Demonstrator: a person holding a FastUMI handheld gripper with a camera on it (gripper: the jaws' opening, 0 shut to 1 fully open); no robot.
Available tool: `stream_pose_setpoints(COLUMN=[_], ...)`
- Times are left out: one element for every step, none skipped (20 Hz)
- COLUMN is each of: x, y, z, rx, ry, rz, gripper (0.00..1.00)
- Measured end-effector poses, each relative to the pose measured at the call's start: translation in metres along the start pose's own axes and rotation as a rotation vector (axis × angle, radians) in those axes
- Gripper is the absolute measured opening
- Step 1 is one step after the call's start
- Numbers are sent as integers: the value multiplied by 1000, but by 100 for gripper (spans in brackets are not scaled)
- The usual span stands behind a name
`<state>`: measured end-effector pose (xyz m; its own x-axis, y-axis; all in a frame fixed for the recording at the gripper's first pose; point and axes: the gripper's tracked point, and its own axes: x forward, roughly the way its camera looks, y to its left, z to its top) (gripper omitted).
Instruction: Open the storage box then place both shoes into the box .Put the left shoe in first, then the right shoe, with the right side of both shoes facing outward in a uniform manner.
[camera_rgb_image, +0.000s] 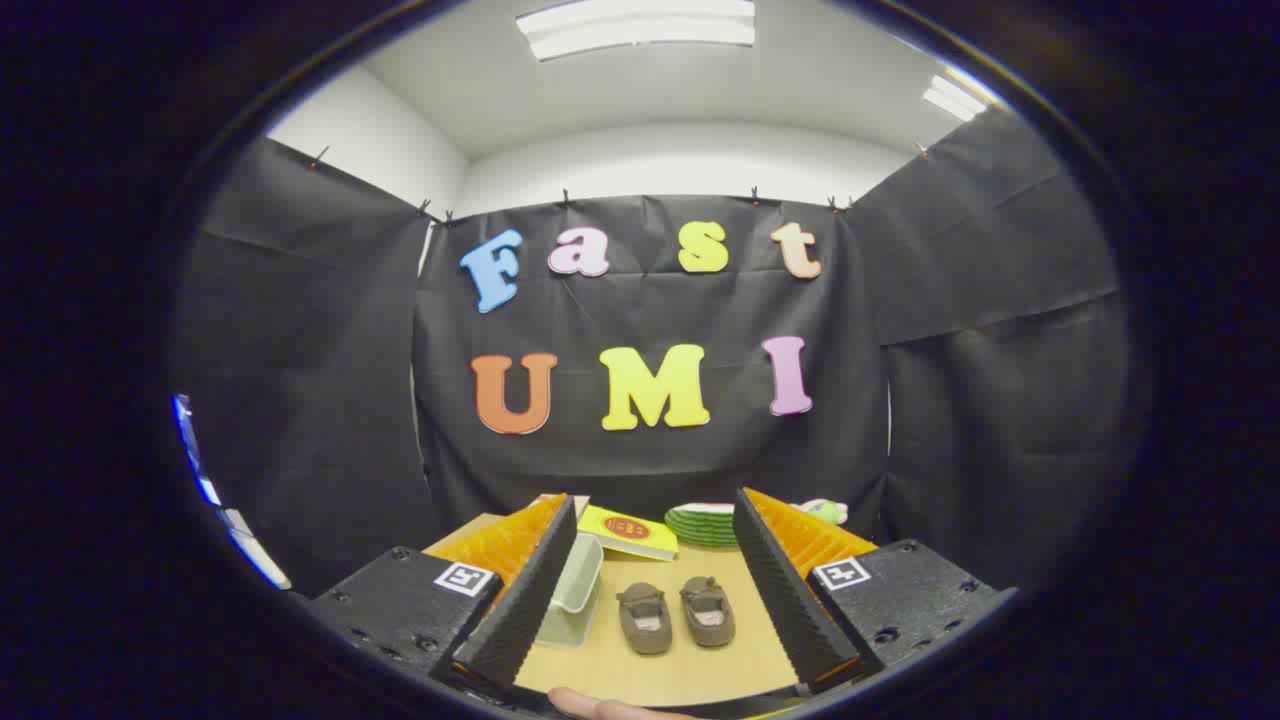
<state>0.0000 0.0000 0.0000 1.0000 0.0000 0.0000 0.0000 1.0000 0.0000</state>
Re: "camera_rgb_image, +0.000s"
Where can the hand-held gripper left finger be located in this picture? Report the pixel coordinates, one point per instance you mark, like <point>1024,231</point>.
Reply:
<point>540,590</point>

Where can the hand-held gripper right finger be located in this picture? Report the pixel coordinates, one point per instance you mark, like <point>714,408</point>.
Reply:
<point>775,590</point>

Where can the grey-green fabric storage box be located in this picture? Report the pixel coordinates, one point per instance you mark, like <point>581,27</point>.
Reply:
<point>578,590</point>

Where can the brown fuzzy shoe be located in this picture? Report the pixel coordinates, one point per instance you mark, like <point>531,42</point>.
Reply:
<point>645,620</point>
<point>708,612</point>

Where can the pink and green plush toy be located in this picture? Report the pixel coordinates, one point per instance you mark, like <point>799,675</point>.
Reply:
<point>825,511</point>

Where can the beige book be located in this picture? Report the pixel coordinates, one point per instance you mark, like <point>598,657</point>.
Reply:
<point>578,503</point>

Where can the watermelon slice plush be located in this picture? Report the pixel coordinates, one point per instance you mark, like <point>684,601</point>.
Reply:
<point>705,525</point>

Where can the yellow book with red circle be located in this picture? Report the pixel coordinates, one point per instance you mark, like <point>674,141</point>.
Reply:
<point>630,532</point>

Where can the ceiling light panel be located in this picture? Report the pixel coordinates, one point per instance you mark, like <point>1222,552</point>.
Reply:
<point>640,28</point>
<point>952,98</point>

